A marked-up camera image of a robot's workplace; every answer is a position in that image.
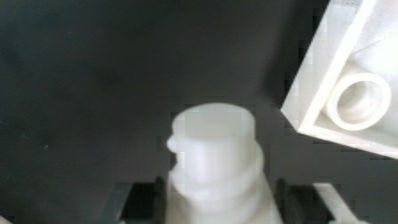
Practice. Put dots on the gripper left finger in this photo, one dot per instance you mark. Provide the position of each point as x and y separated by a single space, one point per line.
141 202

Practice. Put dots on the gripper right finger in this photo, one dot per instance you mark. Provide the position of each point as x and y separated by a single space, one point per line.
305 203

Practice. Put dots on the white table leg with tag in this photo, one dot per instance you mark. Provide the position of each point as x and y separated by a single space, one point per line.
218 189

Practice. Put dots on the white square table top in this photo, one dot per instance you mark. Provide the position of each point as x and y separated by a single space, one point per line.
342 101

